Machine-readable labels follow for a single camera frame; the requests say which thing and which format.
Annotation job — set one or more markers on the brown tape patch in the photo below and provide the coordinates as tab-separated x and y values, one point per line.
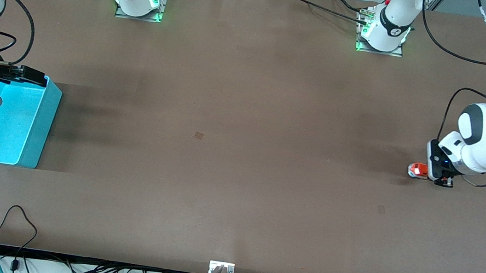
198	135

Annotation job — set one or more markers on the orange toy bus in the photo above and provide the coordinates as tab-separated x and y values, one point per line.
418	170

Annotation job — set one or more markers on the blue plastic box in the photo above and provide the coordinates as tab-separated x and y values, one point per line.
7	126

